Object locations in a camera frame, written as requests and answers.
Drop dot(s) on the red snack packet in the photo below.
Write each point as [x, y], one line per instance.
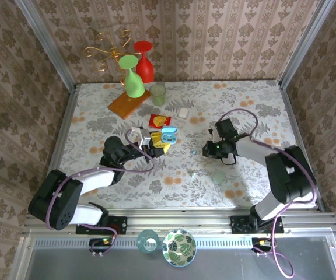
[159, 121]

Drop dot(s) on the grey metal shelf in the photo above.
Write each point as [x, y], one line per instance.
[98, 268]

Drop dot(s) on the leaf pattern bowl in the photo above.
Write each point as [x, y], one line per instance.
[174, 248]

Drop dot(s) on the red wine glass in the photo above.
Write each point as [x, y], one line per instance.
[144, 68]

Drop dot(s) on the teal glass cup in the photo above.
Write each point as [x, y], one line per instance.
[141, 243]

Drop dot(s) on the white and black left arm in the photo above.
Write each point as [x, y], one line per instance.
[98, 179]

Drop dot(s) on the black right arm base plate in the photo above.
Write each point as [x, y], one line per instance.
[238, 224]

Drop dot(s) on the aluminium frame post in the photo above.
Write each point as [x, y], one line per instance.
[48, 46]
[305, 43]

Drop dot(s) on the green wine glass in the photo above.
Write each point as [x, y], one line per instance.
[133, 84]

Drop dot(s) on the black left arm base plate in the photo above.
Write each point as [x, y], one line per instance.
[121, 224]

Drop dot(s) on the blue earbud charging case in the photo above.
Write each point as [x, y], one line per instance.
[168, 130]

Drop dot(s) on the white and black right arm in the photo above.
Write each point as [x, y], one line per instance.
[287, 175]

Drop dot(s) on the aluminium table side rail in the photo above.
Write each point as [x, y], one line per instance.
[297, 131]
[65, 122]

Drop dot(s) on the green plastic tumbler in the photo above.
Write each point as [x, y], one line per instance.
[158, 95]

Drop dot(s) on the white earbud charging case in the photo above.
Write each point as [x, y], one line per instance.
[182, 112]

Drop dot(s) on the long aluminium base rail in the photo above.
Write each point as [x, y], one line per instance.
[185, 221]

